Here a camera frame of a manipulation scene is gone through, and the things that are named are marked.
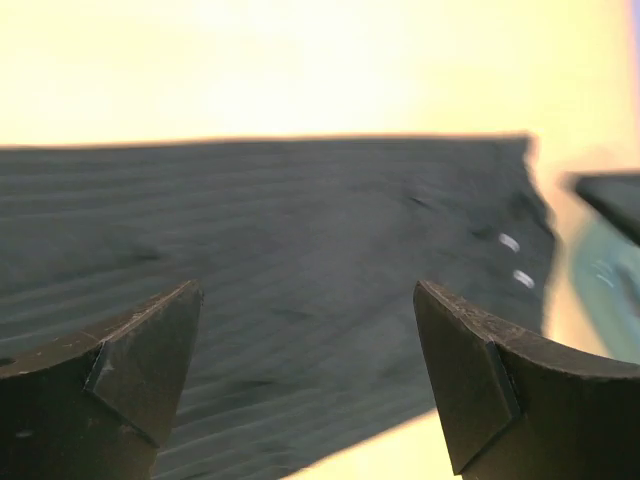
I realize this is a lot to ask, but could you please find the black pinstriped long sleeve shirt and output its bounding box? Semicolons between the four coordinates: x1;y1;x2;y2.
1;137;555;479

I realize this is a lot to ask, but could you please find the translucent blue plastic bin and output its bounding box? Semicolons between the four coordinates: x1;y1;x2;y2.
544;219;639;363

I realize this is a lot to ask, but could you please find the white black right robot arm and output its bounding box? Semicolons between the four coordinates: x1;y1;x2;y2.
572;171;639;243

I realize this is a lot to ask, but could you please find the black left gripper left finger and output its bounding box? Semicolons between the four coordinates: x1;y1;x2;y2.
1;281;203;480

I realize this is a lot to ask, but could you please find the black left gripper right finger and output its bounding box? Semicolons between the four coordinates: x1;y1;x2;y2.
413;281;639;480

